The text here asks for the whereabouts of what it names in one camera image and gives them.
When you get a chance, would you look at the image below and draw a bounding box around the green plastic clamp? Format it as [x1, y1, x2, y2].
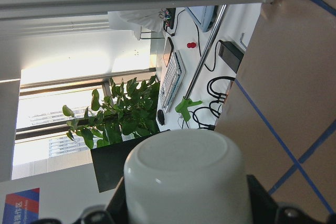
[175, 97, 202, 122]

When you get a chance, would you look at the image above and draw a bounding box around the white plastic cup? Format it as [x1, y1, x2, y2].
[124, 129, 253, 223]

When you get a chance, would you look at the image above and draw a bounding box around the black computer mouse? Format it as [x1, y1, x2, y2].
[156, 109, 165, 125]

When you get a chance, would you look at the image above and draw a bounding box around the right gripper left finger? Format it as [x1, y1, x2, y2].
[106, 177, 129, 224]

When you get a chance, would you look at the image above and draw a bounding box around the black power adapter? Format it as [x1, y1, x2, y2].
[218, 40, 244, 73]

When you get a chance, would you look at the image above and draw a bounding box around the black monitor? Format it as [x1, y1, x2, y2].
[90, 134, 155, 193]

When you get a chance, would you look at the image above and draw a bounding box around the red small object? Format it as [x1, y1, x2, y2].
[187, 42, 197, 48]

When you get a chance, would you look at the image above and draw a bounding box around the white keyboard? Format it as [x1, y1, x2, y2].
[159, 50, 186, 113]

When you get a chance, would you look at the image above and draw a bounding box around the metal rod stand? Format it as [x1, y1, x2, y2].
[184, 4, 229, 100]

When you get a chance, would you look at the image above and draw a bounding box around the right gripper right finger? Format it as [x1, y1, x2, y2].
[247, 175, 278, 224]

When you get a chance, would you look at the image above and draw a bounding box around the green potted plant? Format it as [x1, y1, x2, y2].
[62, 76, 160, 149]

